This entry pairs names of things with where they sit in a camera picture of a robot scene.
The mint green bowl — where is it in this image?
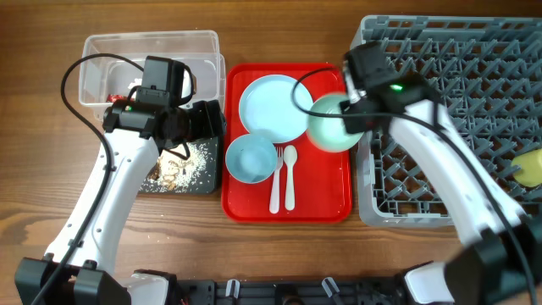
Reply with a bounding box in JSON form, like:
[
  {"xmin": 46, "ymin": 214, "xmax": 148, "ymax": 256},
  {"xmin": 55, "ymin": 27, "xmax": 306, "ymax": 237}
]
[{"xmin": 307, "ymin": 93, "xmax": 363, "ymax": 153}]

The blue bowl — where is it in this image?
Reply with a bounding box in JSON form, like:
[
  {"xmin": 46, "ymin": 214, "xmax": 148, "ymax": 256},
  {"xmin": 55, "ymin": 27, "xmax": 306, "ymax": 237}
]
[{"xmin": 225, "ymin": 134, "xmax": 278, "ymax": 184}]

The rice food waste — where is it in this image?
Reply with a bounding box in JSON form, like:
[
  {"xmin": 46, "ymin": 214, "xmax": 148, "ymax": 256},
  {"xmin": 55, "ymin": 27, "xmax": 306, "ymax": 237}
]
[{"xmin": 146, "ymin": 141, "xmax": 218, "ymax": 191}]

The light blue plate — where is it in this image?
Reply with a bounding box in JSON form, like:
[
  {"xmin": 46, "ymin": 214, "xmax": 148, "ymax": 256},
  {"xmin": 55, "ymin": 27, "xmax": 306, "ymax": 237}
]
[{"xmin": 239, "ymin": 75, "xmax": 308, "ymax": 144}]

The white tissue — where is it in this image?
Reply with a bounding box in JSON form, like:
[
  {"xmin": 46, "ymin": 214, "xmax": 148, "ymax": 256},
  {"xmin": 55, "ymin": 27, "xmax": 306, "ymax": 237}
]
[{"xmin": 128, "ymin": 78, "xmax": 142, "ymax": 89}]

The red snack wrapper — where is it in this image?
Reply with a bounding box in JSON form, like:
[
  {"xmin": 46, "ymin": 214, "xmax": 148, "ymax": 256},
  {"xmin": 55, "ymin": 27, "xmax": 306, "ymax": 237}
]
[{"xmin": 106, "ymin": 94, "xmax": 127, "ymax": 103}]

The white plastic fork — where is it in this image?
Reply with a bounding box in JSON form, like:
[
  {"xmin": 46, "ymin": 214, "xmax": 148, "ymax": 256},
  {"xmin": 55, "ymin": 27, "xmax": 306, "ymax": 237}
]
[{"xmin": 269, "ymin": 147, "xmax": 284, "ymax": 214}]

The yellow plastic cup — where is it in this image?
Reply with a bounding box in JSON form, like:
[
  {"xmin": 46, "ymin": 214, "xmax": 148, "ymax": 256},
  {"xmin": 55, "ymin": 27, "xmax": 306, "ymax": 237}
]
[{"xmin": 512, "ymin": 149, "xmax": 542, "ymax": 187}]

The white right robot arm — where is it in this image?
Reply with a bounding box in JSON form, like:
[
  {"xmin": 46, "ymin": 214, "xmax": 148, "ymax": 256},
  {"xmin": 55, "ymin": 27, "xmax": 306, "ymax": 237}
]
[{"xmin": 340, "ymin": 73, "xmax": 541, "ymax": 304}]

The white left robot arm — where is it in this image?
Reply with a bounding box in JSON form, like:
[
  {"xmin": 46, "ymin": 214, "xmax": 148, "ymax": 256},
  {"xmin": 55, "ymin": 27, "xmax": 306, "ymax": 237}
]
[{"xmin": 14, "ymin": 100, "xmax": 226, "ymax": 304}]

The black waste tray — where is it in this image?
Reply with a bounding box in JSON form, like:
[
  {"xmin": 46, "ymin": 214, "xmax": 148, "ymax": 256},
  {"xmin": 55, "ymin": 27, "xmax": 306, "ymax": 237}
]
[{"xmin": 137, "ymin": 135, "xmax": 224, "ymax": 196}]

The grey dishwasher rack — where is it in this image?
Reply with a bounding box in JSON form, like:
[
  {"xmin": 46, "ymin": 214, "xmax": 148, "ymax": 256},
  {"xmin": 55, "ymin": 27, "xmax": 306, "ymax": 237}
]
[{"xmin": 352, "ymin": 15, "xmax": 541, "ymax": 228}]

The red plastic tray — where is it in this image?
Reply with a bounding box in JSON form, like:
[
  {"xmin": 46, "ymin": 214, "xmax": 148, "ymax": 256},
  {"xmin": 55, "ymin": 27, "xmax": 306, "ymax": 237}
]
[{"xmin": 221, "ymin": 63, "xmax": 352, "ymax": 224}]

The white plastic spoon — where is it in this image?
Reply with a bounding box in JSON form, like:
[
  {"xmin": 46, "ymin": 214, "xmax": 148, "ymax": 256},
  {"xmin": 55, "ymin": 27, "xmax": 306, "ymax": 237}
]
[{"xmin": 284, "ymin": 145, "xmax": 297, "ymax": 211}]

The clear plastic bin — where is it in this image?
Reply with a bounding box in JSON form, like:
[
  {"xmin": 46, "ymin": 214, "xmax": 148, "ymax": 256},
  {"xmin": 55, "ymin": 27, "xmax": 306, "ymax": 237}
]
[{"xmin": 79, "ymin": 30, "xmax": 226, "ymax": 121}]

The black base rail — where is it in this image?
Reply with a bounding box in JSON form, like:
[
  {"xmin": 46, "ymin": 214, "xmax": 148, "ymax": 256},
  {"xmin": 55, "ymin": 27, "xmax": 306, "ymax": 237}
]
[{"xmin": 166, "ymin": 274, "xmax": 415, "ymax": 305}]

